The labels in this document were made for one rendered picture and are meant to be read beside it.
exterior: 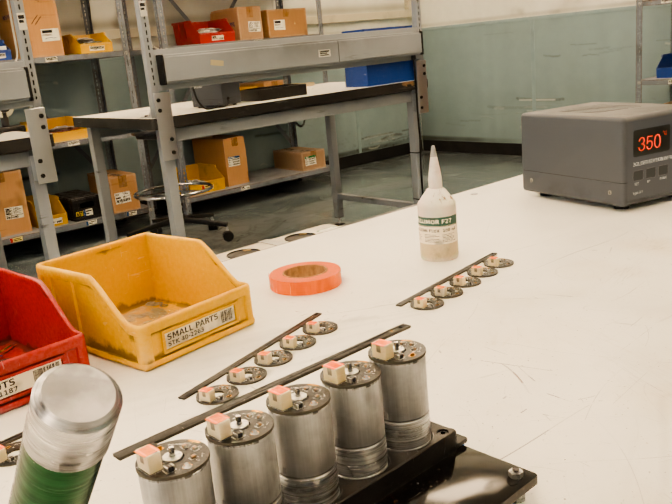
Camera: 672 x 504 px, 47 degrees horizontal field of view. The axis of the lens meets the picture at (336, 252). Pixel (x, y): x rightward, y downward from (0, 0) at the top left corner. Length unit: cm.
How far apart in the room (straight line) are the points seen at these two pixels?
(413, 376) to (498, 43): 579
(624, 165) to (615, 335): 33
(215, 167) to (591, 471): 466
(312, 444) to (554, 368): 21
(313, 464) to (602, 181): 60
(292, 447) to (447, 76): 617
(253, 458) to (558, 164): 66
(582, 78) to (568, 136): 484
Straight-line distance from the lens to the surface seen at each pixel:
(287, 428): 30
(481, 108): 624
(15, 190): 438
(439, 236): 68
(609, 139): 83
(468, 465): 35
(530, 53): 593
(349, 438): 32
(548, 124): 89
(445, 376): 46
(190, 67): 284
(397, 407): 34
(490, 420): 41
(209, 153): 506
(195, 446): 28
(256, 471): 29
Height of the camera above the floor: 94
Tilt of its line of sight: 15 degrees down
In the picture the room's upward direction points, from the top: 5 degrees counter-clockwise
